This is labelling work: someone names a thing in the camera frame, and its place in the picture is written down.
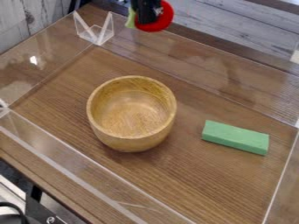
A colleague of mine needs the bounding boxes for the light wooden bowl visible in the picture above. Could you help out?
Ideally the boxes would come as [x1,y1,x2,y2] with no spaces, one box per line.
[87,75,178,152]

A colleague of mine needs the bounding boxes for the clear acrylic tray walls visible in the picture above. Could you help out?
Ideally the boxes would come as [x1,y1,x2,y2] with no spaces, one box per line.
[0,14,299,224]

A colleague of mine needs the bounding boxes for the green rectangular sponge block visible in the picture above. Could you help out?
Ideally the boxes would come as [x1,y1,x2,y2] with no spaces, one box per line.
[202,120,270,155]

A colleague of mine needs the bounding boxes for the black table leg clamp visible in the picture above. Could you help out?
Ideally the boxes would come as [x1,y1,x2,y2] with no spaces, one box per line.
[24,185,68,224]

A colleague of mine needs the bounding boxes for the clear acrylic corner bracket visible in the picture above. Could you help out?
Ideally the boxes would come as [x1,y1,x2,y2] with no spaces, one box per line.
[72,12,115,46]

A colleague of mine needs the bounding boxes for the black cable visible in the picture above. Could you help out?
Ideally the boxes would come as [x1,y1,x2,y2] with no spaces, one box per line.
[0,201,31,224]

